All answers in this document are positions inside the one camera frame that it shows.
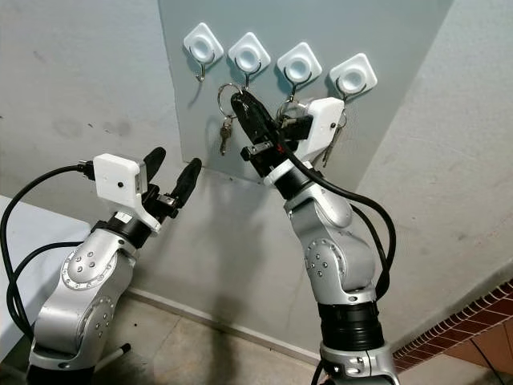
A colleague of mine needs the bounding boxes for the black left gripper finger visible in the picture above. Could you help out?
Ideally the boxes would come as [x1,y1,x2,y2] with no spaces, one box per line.
[144,147,167,189]
[173,158,203,211]

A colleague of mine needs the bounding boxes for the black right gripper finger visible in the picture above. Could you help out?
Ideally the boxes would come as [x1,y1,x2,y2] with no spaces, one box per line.
[231,91,269,152]
[239,91,277,142]

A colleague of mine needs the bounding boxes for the metal keys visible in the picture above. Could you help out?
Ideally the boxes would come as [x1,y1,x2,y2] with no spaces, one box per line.
[215,82,248,156]

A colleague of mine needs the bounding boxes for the hanging metal key set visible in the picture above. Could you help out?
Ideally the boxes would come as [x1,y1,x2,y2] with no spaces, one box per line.
[322,108,352,169]

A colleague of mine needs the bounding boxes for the small metal key ring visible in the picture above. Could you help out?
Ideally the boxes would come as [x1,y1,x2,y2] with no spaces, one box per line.
[277,96,305,126]

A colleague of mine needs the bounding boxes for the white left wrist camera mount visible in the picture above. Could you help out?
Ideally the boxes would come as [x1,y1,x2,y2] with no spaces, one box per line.
[93,152,157,233]

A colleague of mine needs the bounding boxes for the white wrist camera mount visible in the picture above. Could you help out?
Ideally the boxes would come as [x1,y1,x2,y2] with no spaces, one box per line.
[297,96,345,161]
[93,152,157,233]

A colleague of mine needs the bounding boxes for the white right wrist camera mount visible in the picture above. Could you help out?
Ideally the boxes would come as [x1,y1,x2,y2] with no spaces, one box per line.
[297,96,345,161]

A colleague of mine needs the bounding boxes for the white square wall hook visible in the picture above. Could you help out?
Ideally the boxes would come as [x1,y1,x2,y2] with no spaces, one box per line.
[183,22,224,82]
[277,42,321,94]
[227,32,272,87]
[329,53,378,102]

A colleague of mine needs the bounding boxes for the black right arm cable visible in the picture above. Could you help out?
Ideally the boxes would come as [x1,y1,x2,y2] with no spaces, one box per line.
[285,144,398,302]

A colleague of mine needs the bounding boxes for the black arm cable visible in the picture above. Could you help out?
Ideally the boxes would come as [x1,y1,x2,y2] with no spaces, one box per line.
[285,144,398,302]
[0,160,97,338]

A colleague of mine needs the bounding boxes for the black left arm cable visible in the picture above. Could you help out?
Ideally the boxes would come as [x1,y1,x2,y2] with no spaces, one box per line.
[0,160,97,338]

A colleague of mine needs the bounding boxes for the grey wall board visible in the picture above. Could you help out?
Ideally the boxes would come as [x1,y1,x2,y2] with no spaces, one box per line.
[157,0,455,189]

